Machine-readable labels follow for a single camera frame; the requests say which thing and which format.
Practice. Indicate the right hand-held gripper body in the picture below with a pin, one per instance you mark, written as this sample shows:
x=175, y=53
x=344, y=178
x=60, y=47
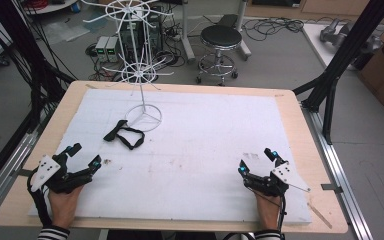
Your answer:
x=273, y=181

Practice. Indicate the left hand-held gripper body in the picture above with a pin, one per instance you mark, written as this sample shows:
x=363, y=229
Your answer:
x=46, y=171

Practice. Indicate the person's right hand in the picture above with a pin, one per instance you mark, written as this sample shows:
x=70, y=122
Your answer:
x=266, y=210

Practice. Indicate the person's left hand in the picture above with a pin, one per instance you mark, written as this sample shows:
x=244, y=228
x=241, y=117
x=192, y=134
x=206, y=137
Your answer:
x=65, y=206

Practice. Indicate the wooden table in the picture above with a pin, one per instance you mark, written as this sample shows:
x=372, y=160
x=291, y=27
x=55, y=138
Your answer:
x=296, y=126

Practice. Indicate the thin wooden stick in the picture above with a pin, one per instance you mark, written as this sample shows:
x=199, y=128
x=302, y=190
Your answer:
x=320, y=215

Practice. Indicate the white foam mat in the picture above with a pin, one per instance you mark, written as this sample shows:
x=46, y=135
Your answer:
x=186, y=160

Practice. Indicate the grey power supply unit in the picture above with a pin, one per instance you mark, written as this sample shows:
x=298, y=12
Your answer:
x=112, y=48
x=101, y=48

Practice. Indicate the black round stool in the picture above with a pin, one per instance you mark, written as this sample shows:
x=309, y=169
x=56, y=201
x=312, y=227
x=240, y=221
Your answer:
x=220, y=40

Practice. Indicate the black computer tower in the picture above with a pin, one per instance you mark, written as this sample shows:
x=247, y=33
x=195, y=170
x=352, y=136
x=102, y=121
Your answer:
x=143, y=33

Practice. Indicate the white table legs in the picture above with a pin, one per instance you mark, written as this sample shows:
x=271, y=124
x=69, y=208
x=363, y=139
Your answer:
x=188, y=43

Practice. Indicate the grey machine part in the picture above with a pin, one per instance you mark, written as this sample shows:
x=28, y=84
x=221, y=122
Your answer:
x=346, y=35

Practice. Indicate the white round table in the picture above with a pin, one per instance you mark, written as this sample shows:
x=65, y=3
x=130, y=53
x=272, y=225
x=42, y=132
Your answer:
x=51, y=6

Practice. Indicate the aluminium rail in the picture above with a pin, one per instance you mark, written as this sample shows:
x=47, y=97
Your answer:
x=338, y=173
x=6, y=166

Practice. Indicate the black metal frame post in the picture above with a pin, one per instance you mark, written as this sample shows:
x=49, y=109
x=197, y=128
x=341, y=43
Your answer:
x=350, y=50
x=23, y=56

